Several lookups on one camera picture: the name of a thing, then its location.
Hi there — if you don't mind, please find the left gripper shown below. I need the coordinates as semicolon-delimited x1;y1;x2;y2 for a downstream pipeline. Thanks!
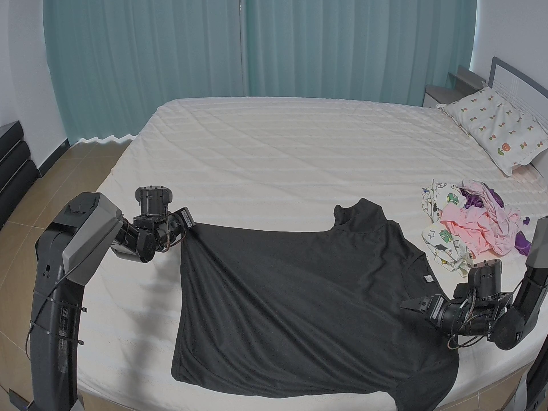
165;206;198;245

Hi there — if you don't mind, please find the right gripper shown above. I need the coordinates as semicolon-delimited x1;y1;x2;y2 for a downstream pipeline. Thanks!
400;294;470;334

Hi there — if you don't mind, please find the black T-shirt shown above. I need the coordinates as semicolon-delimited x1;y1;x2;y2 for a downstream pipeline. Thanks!
171;198;461;411

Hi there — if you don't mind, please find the pile of clothes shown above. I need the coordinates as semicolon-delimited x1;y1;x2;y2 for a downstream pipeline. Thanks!
421;179;531;278

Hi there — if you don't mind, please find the bed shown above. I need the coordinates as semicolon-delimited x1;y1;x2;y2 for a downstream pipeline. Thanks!
75;56;548;411

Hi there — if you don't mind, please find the blue-green curtain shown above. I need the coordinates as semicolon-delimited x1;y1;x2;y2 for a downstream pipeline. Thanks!
43;0;247;144
244;0;478;108

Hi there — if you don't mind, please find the black chest of drawers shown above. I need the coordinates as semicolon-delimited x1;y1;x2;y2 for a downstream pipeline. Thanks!
0;120;39;230

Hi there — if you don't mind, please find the white printed pillow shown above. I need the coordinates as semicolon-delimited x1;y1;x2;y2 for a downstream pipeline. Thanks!
441;86;548;176

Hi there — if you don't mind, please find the grey bedside table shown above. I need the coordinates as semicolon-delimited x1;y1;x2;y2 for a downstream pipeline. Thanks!
424;65;489;108

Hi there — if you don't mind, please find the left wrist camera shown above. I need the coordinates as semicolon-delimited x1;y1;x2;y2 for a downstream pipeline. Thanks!
135;185;174;219

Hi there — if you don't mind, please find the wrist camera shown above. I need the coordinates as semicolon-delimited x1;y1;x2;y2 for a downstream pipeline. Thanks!
454;259;503;303
135;185;174;219

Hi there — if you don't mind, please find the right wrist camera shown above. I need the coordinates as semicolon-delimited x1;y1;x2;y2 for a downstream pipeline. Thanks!
454;259;503;303

